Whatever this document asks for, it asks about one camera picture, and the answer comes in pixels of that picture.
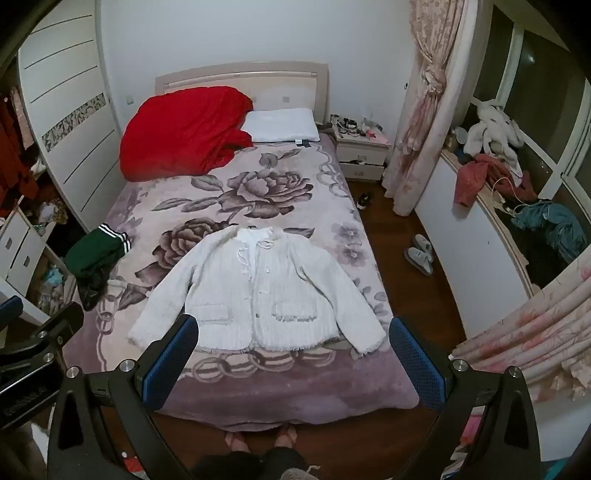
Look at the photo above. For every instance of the green pants with white stripes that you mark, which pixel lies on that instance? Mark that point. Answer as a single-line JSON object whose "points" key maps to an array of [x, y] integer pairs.
{"points": [[94, 251]]}

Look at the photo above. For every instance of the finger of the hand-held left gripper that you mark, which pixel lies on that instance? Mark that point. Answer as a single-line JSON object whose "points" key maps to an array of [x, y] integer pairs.
{"points": [[10, 308], [60, 323]]}

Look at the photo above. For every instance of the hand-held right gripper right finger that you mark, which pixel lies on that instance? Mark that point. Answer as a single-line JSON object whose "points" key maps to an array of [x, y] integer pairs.
{"points": [[415, 364]]}

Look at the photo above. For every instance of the bed with white headboard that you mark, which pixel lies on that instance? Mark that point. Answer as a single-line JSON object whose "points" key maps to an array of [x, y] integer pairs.
{"points": [[286, 81]]}

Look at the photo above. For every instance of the dark round item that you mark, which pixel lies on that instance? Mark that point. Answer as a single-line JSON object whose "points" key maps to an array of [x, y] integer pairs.
{"points": [[347, 123]]}

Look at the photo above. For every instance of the tied pink floral curtain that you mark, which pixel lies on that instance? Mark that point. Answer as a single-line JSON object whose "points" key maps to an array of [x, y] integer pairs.
{"points": [[429, 106]]}

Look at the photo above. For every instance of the grey slipper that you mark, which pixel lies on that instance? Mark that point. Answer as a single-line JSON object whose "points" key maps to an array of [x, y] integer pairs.
{"points": [[418, 262], [423, 243]]}

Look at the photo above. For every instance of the white fluffy cardigan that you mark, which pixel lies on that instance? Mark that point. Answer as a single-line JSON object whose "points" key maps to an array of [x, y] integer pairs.
{"points": [[258, 290]]}

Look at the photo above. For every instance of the dark lace cloth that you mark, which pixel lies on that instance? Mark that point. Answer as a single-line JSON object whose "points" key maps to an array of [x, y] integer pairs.
{"points": [[92, 290]]}

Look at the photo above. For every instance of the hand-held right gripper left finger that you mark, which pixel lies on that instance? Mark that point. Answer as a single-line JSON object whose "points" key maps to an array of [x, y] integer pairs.
{"points": [[171, 364]]}

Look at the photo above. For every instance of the white fluffy garment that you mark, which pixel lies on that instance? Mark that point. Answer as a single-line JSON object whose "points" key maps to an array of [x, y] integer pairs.
{"points": [[494, 131]]}

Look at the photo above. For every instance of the black shoe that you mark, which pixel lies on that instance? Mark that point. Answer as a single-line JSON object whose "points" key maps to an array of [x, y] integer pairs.
{"points": [[364, 201]]}

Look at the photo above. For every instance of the white wardrobe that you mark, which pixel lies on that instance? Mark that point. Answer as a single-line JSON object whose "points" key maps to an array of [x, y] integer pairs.
{"points": [[69, 106]]}

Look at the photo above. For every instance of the white pillow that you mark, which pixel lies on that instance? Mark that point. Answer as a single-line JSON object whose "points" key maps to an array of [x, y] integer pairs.
{"points": [[281, 124]]}

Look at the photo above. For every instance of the red duvet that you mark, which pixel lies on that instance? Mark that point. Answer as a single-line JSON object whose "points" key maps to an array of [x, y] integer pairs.
{"points": [[180, 134]]}

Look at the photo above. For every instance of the teal garment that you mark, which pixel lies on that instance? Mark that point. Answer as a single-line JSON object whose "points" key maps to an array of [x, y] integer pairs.
{"points": [[554, 221]]}

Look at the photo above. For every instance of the purple floral blanket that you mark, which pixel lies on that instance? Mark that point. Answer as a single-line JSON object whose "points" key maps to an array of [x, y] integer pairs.
{"points": [[277, 194]]}

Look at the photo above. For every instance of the loose pink floral curtain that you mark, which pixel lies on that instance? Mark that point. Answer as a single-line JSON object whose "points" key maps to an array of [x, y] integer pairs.
{"points": [[531, 337]]}

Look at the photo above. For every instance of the white drawer unit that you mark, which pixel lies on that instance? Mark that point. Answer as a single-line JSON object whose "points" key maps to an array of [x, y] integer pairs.
{"points": [[21, 249]]}

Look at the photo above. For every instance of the red garment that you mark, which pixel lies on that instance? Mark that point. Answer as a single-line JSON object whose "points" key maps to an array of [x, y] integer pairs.
{"points": [[471, 177]]}

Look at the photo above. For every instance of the black garment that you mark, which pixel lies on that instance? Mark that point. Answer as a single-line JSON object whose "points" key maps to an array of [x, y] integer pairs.
{"points": [[535, 258]]}

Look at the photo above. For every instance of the white window sill cabinet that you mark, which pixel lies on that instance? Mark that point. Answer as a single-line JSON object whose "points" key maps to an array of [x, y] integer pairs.
{"points": [[461, 240]]}

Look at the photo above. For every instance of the red hanging clothes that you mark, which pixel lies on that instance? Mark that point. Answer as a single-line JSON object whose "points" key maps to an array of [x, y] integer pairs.
{"points": [[14, 157]]}

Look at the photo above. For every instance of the pink flat item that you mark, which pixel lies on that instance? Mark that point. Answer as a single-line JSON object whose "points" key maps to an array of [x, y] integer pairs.
{"points": [[379, 135]]}

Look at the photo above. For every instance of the person's left foot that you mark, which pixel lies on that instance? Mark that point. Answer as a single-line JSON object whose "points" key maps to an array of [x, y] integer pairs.
{"points": [[236, 442]]}

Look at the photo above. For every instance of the white nightstand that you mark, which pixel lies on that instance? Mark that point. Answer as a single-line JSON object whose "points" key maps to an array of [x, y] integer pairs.
{"points": [[362, 152]]}

